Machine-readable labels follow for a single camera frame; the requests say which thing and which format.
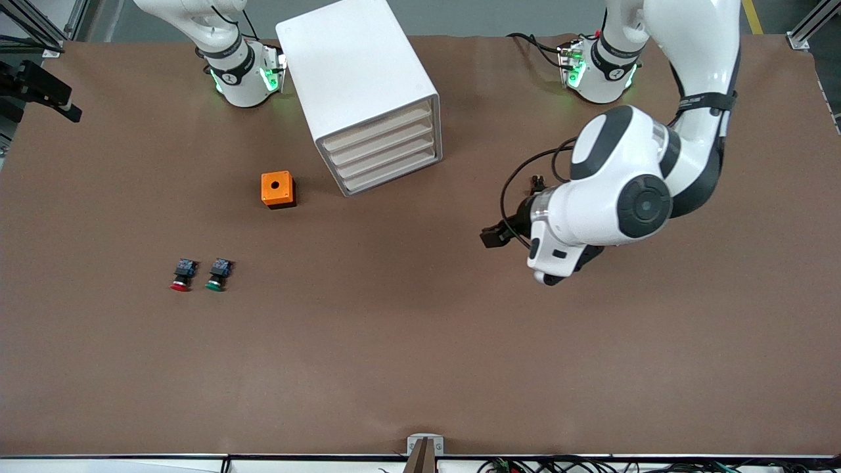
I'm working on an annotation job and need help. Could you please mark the red mushroom push button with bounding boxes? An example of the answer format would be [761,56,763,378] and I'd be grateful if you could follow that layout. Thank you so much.
[170,258,198,292]

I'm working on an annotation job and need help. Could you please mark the green mushroom push button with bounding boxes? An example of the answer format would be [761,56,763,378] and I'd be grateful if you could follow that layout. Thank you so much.
[204,258,233,292]

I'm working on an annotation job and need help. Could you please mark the brown table cover mat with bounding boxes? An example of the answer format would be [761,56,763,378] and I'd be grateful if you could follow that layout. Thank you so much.
[0,33,841,457]

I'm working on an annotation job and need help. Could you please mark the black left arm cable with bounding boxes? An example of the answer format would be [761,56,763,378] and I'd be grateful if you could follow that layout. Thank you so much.
[499,137,582,250]

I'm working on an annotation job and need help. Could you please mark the aluminium frame profile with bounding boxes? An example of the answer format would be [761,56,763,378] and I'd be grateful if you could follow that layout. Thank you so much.
[0,0,66,58]
[786,0,841,51]

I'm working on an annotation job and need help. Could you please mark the black base cable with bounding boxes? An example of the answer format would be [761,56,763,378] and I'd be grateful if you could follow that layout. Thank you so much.
[507,32,567,70]

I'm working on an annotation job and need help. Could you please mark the grey metal bracket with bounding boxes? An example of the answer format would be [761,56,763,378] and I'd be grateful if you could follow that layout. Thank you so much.
[407,434,445,457]

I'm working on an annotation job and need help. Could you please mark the orange button enclosure box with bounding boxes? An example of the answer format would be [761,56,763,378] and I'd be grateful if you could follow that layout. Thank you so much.
[261,171,296,210]

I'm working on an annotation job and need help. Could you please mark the brown post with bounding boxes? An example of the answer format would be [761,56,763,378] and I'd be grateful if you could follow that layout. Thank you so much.
[403,438,436,473]

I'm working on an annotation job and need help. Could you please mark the black cable bundle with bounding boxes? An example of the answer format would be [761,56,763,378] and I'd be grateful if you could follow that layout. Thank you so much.
[476,455,841,473]

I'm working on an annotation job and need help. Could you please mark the white table edge rail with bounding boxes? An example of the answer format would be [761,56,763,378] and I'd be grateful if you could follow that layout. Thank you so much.
[0,453,841,473]

